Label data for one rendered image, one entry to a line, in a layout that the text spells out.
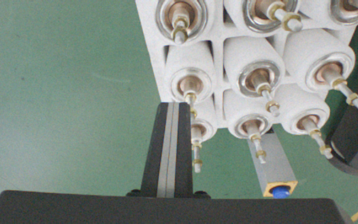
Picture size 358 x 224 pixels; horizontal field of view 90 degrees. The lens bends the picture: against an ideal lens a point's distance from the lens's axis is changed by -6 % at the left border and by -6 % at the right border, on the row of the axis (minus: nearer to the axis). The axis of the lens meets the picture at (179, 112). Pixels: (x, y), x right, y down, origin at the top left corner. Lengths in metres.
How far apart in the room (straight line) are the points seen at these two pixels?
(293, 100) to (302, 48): 0.11
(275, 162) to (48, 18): 0.72
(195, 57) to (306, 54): 0.19
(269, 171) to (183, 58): 0.35
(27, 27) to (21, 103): 0.34
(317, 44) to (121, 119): 0.66
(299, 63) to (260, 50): 0.08
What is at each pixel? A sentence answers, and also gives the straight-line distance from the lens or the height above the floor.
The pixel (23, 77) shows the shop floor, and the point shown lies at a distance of 0.84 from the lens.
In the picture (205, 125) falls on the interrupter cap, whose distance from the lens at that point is 0.40.
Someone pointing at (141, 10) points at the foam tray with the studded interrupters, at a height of 0.18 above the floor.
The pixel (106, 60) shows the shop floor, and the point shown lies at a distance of 0.65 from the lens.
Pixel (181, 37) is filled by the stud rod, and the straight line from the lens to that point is 0.21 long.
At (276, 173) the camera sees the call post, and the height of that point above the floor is 0.29.
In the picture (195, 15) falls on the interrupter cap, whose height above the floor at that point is 0.25.
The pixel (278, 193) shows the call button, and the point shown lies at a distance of 0.54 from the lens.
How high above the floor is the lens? 0.53
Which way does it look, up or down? 48 degrees down
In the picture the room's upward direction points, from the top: 178 degrees counter-clockwise
